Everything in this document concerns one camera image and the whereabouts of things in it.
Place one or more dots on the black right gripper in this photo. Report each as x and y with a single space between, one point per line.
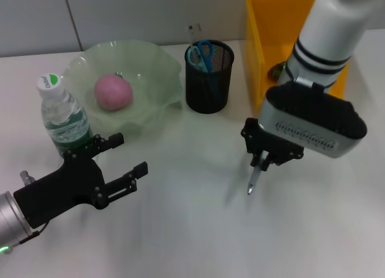
270 142

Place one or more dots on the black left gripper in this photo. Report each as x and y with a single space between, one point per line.
66 184

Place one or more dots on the silver white pen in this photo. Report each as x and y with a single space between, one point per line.
252 181

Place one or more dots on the pink toy peach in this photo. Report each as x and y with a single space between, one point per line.
113 91

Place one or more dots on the clear green-label water bottle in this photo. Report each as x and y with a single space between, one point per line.
63 118

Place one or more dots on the green plastic wrapper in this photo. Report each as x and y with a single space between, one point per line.
275 72

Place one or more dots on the blue scissors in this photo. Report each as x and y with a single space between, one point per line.
206 56

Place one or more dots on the clear plastic ruler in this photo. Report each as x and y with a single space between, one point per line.
192 37

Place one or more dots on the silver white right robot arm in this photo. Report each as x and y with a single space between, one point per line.
331 25

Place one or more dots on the green wavy glass fruit plate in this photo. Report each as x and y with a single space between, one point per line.
150 94

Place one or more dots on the black mesh pen holder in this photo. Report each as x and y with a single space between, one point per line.
195 91

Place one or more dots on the yellow plastic bin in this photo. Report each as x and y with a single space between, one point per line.
270 25

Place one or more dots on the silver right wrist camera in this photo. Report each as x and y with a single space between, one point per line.
316 118

